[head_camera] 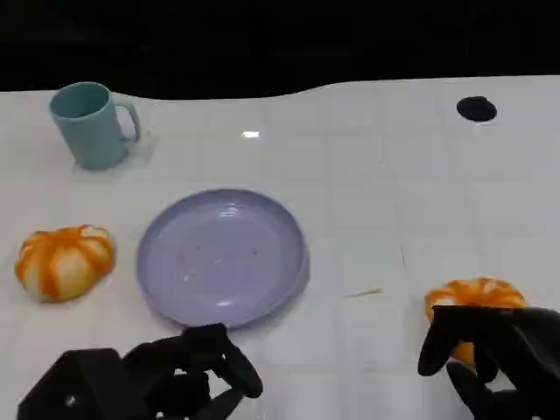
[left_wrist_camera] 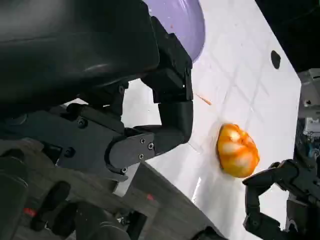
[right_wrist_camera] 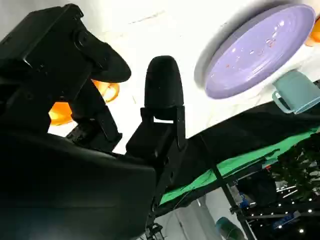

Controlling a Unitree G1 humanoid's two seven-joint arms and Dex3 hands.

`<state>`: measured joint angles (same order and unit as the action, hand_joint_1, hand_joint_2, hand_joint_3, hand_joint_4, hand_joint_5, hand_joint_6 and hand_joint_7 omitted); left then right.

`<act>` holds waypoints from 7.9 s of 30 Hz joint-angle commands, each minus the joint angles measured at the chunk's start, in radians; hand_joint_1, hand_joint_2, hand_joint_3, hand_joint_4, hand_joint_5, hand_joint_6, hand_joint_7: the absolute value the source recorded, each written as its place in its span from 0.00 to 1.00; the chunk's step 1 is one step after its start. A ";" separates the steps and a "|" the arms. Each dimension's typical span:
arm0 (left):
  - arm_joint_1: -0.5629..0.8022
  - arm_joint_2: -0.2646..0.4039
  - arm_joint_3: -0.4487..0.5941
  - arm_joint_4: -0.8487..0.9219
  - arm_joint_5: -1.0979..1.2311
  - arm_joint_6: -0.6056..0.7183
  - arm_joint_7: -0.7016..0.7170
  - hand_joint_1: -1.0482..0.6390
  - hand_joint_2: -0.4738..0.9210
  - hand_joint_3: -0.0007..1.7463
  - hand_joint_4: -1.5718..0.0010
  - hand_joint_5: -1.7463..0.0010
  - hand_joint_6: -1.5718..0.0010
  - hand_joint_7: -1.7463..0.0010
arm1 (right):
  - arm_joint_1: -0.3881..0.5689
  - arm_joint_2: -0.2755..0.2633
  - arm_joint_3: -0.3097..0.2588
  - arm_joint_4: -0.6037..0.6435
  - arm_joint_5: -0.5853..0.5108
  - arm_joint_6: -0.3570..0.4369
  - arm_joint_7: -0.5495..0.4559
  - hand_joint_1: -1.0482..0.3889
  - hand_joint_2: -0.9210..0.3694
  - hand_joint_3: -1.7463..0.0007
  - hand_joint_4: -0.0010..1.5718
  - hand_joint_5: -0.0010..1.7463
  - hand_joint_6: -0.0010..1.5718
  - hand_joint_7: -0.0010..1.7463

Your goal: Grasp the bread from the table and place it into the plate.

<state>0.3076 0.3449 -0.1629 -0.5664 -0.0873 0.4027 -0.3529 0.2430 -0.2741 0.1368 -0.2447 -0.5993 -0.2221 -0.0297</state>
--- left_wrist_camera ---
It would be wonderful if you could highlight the orange and white bread roll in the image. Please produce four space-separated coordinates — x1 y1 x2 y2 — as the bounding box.
216 122 261 179

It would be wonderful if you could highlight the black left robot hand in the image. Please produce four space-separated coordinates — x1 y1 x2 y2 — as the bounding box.
0 0 195 197

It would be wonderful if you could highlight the workshop equipment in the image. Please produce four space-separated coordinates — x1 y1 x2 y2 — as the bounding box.
297 68 320 161

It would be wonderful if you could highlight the black table cable grommet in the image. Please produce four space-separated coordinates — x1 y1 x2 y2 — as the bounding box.
270 50 283 70

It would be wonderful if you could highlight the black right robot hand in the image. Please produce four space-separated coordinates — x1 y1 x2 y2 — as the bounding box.
242 158 320 235

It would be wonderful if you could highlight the lilac plate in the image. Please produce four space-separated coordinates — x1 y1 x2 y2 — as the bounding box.
144 0 206 63

